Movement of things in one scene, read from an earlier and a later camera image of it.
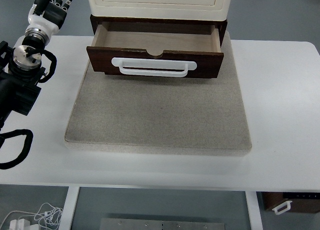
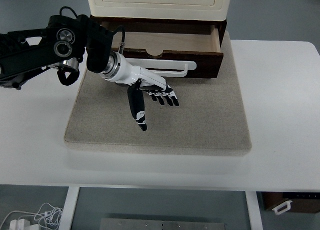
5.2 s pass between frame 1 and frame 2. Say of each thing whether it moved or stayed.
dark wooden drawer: stayed
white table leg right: stayed
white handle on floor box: stayed
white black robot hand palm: moved
